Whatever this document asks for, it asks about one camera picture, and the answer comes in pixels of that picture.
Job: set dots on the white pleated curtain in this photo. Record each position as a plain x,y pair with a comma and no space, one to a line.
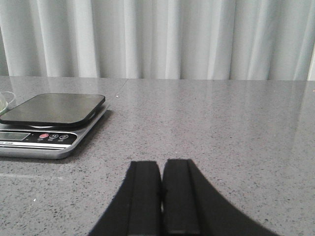
159,39

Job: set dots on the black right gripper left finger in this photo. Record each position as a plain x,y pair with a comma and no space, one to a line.
136,208

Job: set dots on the silver digital kitchen scale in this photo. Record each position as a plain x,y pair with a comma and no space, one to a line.
49,125

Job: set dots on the light green round plate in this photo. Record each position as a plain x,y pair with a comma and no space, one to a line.
4,103

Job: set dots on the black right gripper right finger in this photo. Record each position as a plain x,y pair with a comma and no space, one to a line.
193,207

